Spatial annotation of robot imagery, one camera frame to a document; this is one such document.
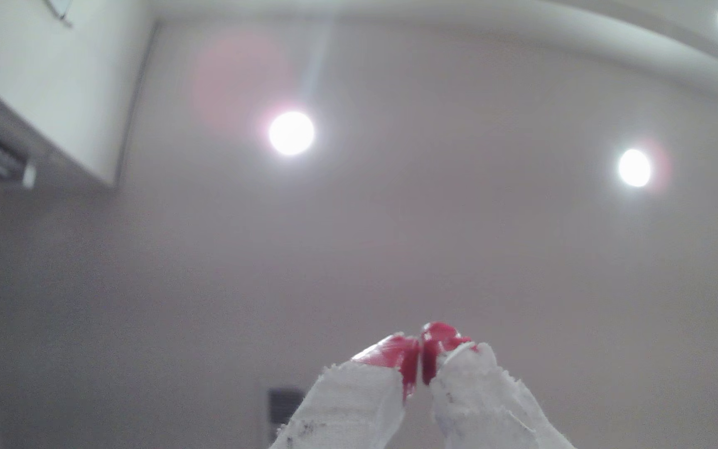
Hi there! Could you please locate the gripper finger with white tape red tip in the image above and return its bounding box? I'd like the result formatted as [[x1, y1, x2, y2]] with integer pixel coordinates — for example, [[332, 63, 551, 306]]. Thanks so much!
[[270, 334, 421, 449], [420, 322, 575, 449]]

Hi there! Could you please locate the dark wall vent panel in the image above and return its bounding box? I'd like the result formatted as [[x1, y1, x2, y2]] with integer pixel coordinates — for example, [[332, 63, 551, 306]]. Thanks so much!
[[268, 387, 306, 444]]

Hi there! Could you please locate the white wall cabinet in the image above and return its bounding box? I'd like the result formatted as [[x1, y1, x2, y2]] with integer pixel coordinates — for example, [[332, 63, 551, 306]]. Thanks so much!
[[0, 0, 155, 188]]

